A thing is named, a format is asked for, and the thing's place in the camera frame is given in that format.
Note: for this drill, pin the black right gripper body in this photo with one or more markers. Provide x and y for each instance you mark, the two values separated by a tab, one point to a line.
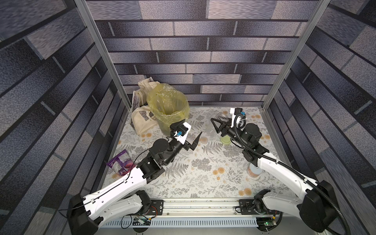
224	128

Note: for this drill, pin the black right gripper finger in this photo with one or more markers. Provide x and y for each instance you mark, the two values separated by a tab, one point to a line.
229	122
218	124

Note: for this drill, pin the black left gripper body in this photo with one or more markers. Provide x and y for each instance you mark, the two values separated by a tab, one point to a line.
185	146

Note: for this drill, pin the light green jar lid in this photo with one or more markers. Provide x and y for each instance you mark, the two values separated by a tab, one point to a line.
226	140

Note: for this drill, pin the clear ribbed glass jar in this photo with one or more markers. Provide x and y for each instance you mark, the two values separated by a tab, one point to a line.
223	117

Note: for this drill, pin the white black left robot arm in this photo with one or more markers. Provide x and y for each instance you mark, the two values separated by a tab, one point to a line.
124	197

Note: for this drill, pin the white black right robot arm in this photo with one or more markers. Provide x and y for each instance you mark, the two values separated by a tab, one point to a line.
315	202

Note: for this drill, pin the grey mesh trash bin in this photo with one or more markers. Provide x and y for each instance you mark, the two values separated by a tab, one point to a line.
164	126

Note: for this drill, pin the purple plastic package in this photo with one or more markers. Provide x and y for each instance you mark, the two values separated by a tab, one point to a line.
122	163

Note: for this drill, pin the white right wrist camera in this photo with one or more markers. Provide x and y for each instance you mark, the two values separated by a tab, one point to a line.
238	117

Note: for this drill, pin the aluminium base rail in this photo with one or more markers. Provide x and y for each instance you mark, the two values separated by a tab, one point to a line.
188	213

